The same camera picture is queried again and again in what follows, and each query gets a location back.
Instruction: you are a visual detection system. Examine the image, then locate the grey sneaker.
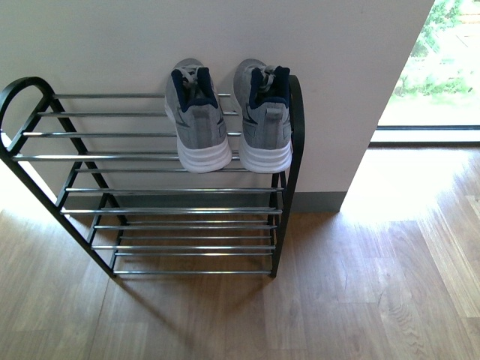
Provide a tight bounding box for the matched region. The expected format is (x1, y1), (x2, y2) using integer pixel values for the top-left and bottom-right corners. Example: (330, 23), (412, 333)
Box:
(233, 58), (292, 173)
(164, 58), (232, 173)

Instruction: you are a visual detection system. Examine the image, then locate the black metal shoe rack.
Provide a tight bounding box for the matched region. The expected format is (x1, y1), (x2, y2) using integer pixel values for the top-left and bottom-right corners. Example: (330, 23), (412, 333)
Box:
(1, 76), (305, 277)

